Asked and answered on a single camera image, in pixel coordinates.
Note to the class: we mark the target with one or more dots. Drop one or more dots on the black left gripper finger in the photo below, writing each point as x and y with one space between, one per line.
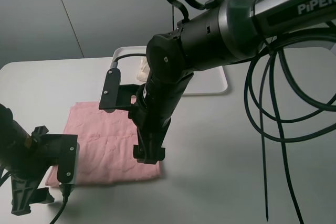
22 191
43 196

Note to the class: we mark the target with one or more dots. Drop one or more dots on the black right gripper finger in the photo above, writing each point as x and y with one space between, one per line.
148 156

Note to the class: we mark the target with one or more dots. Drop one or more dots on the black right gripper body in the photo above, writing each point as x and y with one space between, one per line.
151 129

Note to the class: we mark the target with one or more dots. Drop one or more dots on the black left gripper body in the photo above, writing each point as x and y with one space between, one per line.
30 155

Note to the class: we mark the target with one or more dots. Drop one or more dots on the pink towel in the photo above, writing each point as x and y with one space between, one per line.
106 143

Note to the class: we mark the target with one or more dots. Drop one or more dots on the white towel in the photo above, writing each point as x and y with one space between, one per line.
144 70

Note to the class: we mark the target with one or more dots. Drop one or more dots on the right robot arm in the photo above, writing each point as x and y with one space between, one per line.
216 33

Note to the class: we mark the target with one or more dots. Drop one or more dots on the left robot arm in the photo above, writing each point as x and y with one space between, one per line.
8 123

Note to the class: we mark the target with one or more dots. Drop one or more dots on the white plastic tray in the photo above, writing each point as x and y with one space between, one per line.
208 82

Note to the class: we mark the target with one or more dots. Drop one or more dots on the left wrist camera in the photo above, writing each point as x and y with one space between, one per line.
68 159

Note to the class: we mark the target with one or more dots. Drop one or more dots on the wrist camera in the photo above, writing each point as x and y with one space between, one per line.
116 96
68 159

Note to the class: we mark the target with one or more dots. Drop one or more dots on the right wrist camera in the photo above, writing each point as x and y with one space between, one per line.
116 96

